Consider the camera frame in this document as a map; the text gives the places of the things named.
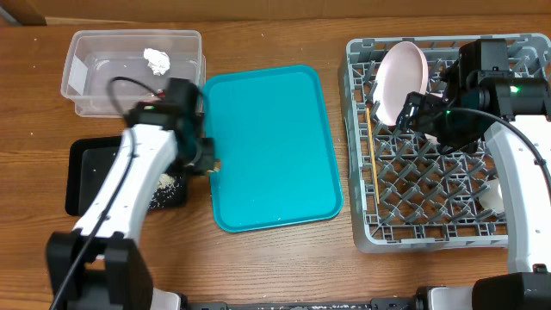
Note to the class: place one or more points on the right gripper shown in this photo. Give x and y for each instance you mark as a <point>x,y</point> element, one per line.
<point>466,139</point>

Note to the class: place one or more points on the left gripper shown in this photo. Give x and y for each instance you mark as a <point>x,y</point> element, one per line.
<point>207,157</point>

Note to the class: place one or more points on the small white cup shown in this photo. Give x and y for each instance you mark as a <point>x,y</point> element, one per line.
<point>491,198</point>

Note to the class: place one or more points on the large white plate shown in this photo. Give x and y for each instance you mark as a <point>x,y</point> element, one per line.
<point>404,69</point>

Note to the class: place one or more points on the wooden chopstick slanted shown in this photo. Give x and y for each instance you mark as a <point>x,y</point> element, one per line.
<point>372,155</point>

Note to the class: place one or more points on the white napkin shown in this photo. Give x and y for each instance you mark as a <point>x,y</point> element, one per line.
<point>158,62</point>

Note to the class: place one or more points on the white bowl with crumbs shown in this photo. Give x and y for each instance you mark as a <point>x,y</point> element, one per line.
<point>432,139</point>

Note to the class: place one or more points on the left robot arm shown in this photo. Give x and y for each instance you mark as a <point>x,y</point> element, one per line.
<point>98,264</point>

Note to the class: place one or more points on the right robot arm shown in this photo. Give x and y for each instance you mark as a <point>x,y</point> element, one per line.
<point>512,115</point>

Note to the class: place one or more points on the grey dishwasher rack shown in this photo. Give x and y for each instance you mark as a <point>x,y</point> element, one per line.
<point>428,201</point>

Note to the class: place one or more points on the spilled rice pile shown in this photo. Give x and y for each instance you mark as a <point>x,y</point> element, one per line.
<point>171,192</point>

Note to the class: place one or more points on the teal serving tray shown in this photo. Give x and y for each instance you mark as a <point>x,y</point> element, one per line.
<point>272,136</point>

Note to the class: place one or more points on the black plastic tray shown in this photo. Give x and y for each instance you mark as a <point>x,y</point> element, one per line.
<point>89,163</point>

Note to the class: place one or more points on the clear plastic storage bin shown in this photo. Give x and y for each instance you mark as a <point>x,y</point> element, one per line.
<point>96,56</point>

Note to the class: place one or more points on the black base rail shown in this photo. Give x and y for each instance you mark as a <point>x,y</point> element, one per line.
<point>297,306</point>

